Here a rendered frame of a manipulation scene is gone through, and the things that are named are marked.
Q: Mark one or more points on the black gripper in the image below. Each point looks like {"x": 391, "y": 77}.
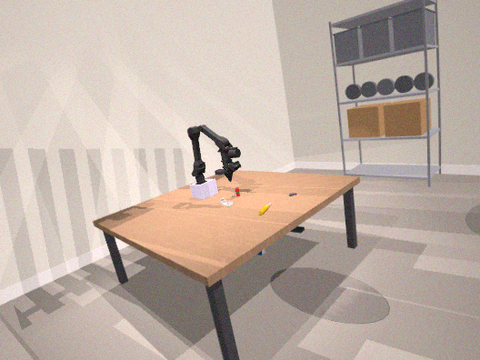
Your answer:
{"x": 227, "y": 172}

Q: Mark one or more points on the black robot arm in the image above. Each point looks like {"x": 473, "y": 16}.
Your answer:
{"x": 225, "y": 148}

